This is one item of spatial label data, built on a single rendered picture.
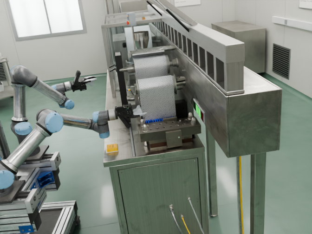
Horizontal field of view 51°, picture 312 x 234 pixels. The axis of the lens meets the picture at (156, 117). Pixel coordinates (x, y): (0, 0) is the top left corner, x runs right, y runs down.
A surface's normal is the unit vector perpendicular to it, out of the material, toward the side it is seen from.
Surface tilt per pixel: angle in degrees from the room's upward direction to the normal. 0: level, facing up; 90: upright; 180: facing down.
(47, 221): 0
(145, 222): 90
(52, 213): 0
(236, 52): 90
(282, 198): 0
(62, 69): 90
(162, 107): 90
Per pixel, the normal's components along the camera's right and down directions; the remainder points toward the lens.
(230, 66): 0.13, 0.36
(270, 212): -0.10, -0.92
